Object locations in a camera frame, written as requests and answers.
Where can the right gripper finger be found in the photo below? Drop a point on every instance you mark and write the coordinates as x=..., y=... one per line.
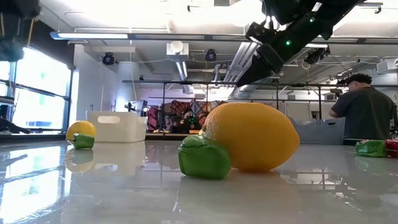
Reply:
x=256, y=70
x=261, y=79

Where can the small green pepper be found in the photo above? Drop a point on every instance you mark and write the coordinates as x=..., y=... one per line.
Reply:
x=83, y=141
x=370, y=148
x=202, y=158

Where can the small red pepper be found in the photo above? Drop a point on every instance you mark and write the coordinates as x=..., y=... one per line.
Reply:
x=392, y=146

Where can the small yellow lemon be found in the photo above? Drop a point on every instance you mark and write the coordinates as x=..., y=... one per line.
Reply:
x=81, y=127

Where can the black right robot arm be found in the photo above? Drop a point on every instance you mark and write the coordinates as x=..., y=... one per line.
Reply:
x=326, y=18

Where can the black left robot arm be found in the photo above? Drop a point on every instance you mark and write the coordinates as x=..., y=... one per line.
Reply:
x=15, y=37

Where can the black ceiling spotlight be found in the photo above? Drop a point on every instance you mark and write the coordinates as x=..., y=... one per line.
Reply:
x=315, y=56
x=211, y=56
x=108, y=59

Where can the large orange-yellow lemon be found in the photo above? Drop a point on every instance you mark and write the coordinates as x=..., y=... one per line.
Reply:
x=255, y=137

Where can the grey plastic basket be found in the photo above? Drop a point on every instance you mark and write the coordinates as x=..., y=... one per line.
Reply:
x=317, y=133

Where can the white round ceiling device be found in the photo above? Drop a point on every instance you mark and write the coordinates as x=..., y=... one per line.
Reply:
x=177, y=49

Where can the person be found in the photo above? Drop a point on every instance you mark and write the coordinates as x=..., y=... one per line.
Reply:
x=363, y=115

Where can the white round pillar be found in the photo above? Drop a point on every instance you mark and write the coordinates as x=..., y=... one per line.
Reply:
x=127, y=87

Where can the white plastic basket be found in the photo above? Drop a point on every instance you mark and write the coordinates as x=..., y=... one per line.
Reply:
x=124, y=130

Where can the long ceiling light strip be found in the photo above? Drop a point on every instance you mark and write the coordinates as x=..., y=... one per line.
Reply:
x=93, y=36

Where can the large glass window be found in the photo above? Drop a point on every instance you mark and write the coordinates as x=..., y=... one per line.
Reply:
x=40, y=93

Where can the ribbed metal ceiling duct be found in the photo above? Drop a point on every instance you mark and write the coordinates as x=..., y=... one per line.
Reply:
x=241, y=62

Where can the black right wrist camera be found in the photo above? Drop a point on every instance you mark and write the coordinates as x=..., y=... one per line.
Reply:
x=259, y=32

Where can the black metal rack frame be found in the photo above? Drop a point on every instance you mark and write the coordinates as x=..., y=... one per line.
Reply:
x=192, y=83

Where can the large white ceiling duct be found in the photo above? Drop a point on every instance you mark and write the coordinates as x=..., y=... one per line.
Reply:
x=202, y=25

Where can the colourful wall mural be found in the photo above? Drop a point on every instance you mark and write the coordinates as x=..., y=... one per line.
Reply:
x=177, y=112

